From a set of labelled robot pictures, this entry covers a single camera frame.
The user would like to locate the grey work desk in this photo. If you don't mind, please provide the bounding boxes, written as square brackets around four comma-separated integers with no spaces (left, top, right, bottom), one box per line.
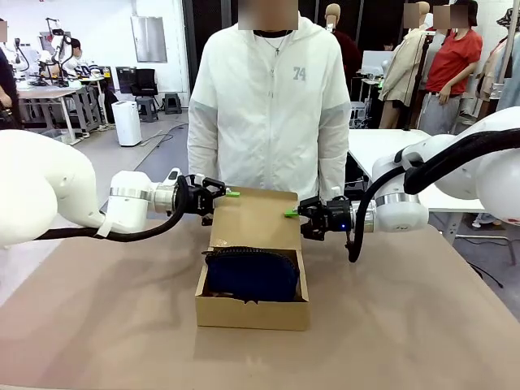
[15,76,107,144]

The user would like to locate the mannequin in beige coat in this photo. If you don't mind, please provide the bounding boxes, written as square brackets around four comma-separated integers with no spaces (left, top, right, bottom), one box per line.
[377,2,434,131]

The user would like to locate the black office chair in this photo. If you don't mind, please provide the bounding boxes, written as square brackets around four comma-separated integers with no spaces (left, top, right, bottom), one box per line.
[130,67,159,99]

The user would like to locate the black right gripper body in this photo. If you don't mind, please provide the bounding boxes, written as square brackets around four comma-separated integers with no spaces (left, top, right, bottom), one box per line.
[323,197,359,236]

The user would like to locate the person in white jacket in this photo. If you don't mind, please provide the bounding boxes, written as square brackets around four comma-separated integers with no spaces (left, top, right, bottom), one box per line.
[186,10,353,203]

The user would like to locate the person in dark clothes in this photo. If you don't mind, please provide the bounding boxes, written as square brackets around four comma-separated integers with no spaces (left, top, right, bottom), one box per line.
[0,18,21,131]

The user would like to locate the white air purifier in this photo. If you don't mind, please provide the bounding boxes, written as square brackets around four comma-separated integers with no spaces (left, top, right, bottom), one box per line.
[111,101,143,148]

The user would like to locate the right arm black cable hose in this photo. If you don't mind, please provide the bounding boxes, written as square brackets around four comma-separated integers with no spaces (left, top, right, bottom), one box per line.
[346,127,520,264]

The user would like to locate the grey open computer case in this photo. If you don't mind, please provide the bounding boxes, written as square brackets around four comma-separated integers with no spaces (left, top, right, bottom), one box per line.
[349,101,369,130]

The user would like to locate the navy blue pencil case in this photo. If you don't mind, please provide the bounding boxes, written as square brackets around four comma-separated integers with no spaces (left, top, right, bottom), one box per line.
[201,245,302,304]

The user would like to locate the silver wall panel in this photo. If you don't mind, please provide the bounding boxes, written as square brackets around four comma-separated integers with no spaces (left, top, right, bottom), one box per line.
[130,15,168,64]

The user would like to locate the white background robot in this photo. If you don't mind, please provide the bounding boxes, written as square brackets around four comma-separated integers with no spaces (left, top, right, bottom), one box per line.
[38,17,75,89]

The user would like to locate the white table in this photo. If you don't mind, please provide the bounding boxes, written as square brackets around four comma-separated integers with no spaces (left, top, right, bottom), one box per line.
[346,128,489,213]

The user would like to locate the white monitor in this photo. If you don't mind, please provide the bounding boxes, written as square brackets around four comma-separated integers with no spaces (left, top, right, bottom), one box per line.
[360,50,394,78]

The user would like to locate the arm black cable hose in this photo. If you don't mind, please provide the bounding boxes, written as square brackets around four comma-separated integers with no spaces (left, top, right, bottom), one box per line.
[346,127,520,264]
[31,174,192,245]

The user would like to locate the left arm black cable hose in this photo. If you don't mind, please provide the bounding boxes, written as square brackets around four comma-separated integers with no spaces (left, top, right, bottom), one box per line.
[31,174,192,245]

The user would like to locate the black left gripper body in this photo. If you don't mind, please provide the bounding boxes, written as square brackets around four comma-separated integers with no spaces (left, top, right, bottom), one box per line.
[184,175,211,216]

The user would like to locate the grey plastic stool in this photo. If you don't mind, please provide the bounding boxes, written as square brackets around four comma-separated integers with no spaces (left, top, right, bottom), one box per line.
[162,93,183,116]
[135,97,160,124]

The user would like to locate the brown cardboard box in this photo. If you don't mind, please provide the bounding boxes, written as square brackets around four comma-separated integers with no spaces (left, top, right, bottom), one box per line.
[194,186,311,332]

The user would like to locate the seated person in white shirt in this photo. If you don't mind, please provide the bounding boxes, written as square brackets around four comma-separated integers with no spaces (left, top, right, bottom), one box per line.
[60,37,99,79]

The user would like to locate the mannequin in dark red garment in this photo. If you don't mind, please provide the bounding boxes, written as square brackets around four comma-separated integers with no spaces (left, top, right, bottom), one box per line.
[323,3,363,105]

